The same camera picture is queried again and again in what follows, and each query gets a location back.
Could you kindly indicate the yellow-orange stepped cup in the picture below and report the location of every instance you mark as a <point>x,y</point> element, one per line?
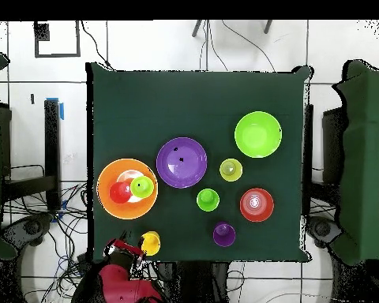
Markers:
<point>151,243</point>

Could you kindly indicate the orange-red cup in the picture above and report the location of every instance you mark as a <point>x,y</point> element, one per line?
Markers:
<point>119,193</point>

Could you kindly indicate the light green tapered cup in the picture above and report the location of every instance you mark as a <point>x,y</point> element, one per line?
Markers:
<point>142,187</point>

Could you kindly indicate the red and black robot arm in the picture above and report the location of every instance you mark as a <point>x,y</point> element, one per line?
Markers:
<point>120,284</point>

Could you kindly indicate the large yellow-orange bowl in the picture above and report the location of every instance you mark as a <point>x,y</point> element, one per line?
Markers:
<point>126,211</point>

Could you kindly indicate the black power strip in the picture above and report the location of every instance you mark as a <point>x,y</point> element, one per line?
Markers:
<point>84,263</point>

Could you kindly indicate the green stepped cup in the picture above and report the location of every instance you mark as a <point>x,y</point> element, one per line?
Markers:
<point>207,199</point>

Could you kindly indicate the purple cup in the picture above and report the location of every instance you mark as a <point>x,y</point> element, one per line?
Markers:
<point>224,234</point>

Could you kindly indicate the purple bowl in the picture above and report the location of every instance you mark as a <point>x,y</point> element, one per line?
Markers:
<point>181,170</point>

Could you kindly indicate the dark office chair base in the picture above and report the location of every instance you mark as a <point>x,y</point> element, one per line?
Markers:
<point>31,227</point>

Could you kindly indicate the yellow tapered cup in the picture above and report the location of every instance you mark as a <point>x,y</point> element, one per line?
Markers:
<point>231,170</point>

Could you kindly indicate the black stand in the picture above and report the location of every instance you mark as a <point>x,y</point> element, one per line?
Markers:
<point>52,142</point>

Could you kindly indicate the dark green tablecloth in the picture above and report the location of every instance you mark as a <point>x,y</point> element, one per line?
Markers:
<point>145,110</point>

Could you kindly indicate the orange-red bowl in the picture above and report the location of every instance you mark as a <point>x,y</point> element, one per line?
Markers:
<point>265,205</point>

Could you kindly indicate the blue tape strip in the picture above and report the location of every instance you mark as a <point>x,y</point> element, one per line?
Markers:
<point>61,112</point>

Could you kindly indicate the green bowl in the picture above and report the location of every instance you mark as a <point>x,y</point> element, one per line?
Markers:
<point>258,134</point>

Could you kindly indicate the grey office chair base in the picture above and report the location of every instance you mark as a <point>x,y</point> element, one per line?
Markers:
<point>322,228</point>

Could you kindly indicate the black box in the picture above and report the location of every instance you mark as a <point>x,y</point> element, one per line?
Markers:
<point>333,142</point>

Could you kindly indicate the grey tripod leg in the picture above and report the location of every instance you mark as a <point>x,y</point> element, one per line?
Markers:
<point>267,26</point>
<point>196,29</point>

